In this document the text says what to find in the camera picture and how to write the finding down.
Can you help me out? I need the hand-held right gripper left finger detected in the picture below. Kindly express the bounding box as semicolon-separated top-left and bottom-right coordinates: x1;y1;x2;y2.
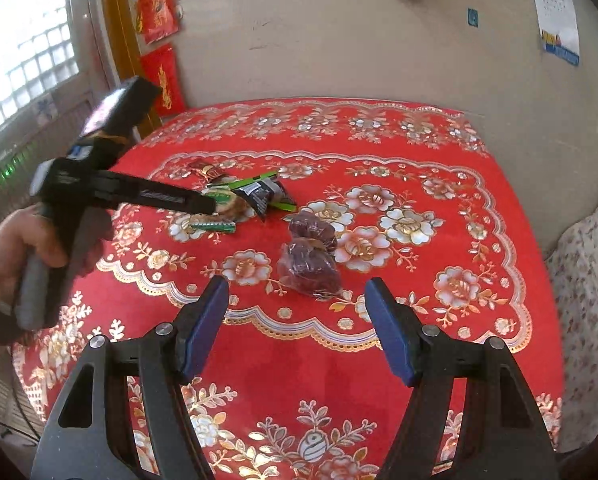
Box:
31;276;230;480

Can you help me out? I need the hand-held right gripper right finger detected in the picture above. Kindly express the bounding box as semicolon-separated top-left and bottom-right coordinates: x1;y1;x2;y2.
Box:
364;276;560;480

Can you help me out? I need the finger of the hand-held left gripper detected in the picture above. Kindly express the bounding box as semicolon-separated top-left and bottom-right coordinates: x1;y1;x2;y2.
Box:
179;190;218;214

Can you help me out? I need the green white pastry packet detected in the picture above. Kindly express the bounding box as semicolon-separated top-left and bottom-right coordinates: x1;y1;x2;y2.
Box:
189;180;257;235

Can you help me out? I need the clear packet of dates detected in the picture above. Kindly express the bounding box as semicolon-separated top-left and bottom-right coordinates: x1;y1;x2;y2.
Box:
288;211;338;251
277;238;343;298

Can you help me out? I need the person's left hand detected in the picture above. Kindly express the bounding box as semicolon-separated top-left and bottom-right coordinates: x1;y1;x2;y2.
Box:
0;203;70;307

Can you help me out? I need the black green snack packet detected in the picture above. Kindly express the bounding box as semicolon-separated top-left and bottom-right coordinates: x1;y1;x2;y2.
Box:
231;171;298;223

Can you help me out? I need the window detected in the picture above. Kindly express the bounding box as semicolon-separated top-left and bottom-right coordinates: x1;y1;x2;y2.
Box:
0;0;87;146

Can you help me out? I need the red floral tablecloth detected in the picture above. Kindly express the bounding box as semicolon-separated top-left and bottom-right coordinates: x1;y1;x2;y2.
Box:
11;99;565;480

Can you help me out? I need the wooden window trim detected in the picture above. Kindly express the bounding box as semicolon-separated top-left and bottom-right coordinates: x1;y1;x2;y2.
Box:
96;0;155;136

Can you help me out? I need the pale floral cloth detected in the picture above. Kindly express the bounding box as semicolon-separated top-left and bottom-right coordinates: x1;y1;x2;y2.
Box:
544;175;598;453

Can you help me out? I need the small red wall decoration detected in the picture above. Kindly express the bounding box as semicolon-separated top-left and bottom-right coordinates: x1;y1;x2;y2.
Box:
140;44;187;117

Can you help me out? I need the large red wall decoration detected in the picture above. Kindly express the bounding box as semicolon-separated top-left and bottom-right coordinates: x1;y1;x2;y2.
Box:
135;0;182;45

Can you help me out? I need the wall calendar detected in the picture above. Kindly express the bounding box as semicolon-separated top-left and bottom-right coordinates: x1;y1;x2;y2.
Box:
524;0;581;67

